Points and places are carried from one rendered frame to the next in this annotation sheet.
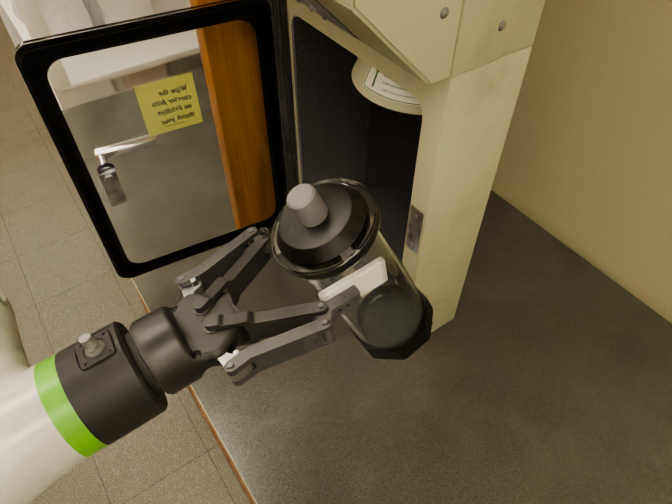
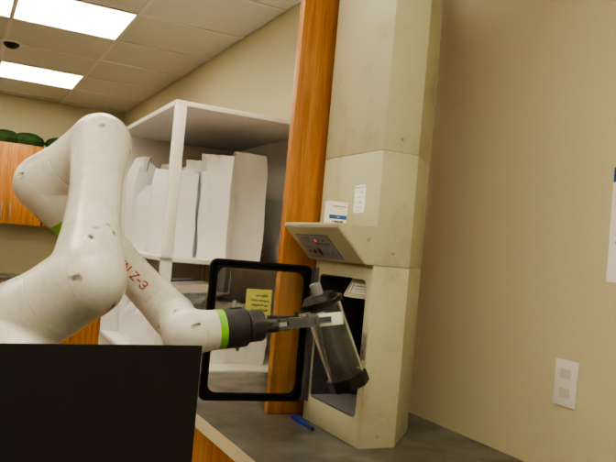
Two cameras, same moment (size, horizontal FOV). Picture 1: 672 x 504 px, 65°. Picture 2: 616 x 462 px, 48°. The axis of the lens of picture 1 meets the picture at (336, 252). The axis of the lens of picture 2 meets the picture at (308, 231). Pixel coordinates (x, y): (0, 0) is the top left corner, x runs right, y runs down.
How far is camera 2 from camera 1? 138 cm
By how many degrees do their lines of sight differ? 50
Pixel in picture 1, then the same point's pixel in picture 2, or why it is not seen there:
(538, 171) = (462, 402)
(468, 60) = (380, 261)
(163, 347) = (257, 313)
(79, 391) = (228, 312)
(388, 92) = (357, 291)
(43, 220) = not seen: outside the picture
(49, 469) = (212, 331)
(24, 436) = (209, 315)
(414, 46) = (358, 246)
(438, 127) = (370, 287)
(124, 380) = (243, 313)
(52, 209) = not seen: outside the picture
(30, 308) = not seen: outside the picture
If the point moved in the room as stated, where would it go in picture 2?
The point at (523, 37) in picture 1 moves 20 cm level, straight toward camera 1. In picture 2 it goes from (403, 262) to (374, 260)
